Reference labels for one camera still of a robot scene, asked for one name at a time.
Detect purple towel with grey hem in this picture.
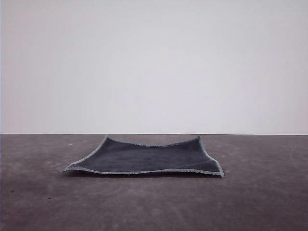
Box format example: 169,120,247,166
57,135,225,179

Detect grey table cloth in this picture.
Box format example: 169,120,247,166
0,133,308,231

